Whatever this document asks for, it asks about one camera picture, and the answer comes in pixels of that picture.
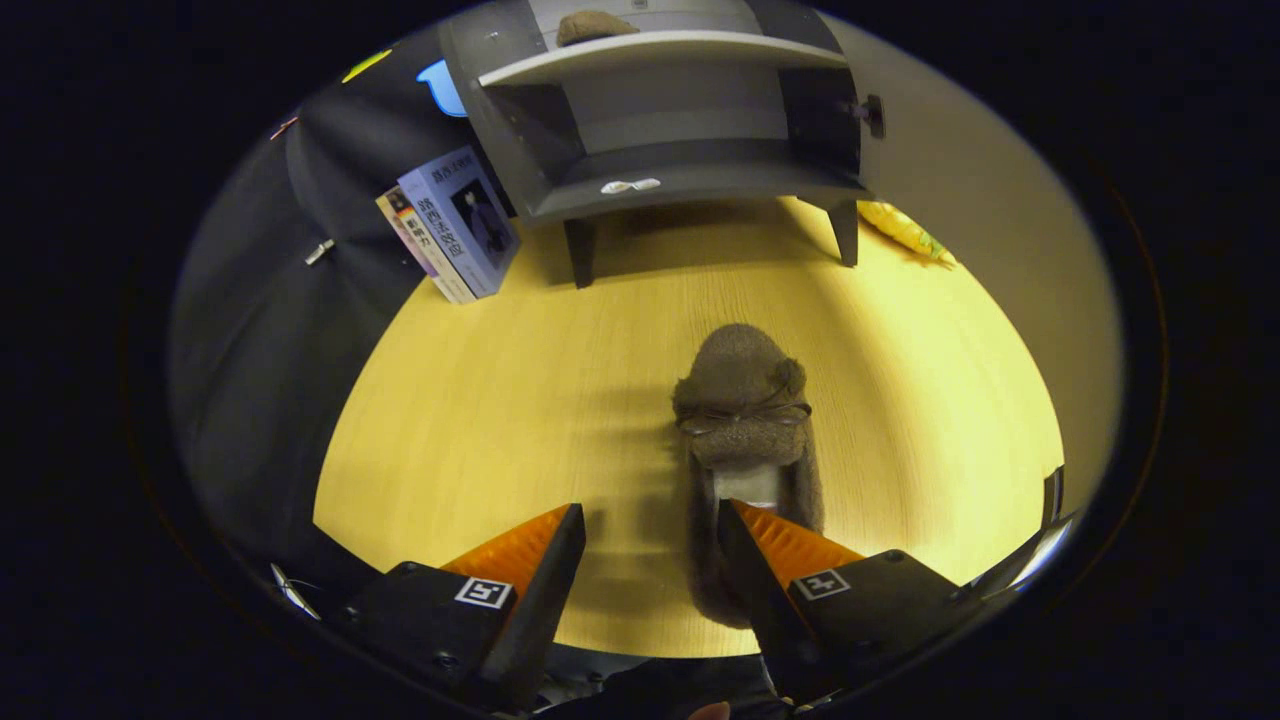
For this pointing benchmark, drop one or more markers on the yellow green toy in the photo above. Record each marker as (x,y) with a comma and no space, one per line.
(900,228)

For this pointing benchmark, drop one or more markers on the cream spine paperback book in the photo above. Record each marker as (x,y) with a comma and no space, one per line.
(415,245)

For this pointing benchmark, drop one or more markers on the black backdrop cloth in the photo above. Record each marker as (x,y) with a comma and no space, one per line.
(250,350)

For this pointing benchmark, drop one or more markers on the brown fuzzy shoe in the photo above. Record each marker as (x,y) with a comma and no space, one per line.
(590,25)
(740,370)

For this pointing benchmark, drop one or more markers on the silver clip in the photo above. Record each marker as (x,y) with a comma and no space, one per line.
(320,251)

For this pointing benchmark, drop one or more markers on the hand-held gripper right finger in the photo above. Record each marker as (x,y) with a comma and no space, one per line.
(760,600)

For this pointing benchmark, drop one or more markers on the grey shoe cabinet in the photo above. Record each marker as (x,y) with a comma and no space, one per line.
(740,185)

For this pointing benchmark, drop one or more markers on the red clip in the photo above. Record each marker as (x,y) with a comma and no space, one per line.
(284,127)

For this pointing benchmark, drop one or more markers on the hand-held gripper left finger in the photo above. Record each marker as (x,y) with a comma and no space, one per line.
(535,620)

